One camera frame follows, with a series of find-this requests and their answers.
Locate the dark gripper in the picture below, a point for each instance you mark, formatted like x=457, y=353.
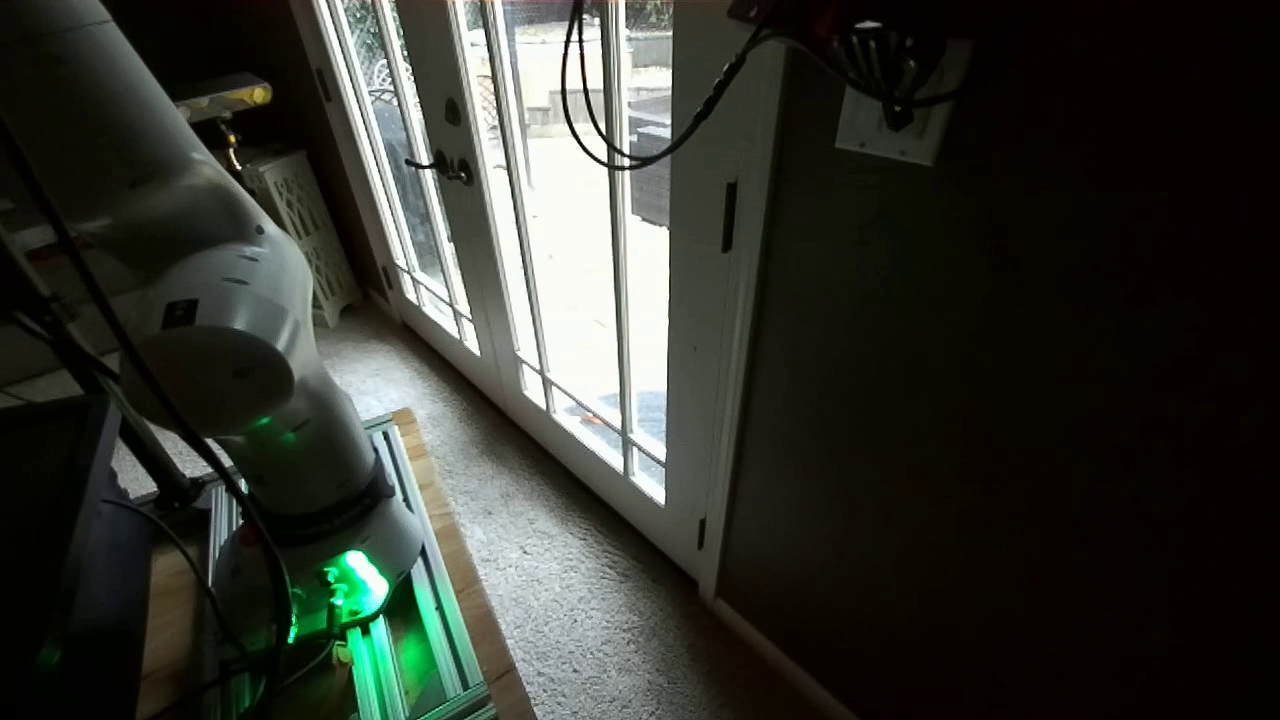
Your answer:
x=909, y=60

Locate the white wall light switch plate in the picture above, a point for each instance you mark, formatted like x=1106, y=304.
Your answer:
x=862, y=115

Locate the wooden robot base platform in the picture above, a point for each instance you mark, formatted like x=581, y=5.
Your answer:
x=183, y=661

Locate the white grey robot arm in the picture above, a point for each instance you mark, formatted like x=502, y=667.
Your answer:
x=221, y=338

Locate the black door hinge upper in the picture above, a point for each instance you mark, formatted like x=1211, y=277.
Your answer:
x=729, y=217

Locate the white french glass door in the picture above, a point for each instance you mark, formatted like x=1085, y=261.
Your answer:
x=579, y=282

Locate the white lattice laundry basket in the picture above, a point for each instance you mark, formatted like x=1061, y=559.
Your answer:
x=289, y=189

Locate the black monitor at left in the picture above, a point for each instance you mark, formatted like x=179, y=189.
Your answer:
x=68, y=582

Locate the dark door lever handle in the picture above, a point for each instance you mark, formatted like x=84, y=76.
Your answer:
x=442, y=167

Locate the stereo camera on stand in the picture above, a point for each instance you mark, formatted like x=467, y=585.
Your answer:
x=216, y=100

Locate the aluminium rail base frame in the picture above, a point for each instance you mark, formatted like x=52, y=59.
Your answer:
x=377, y=630

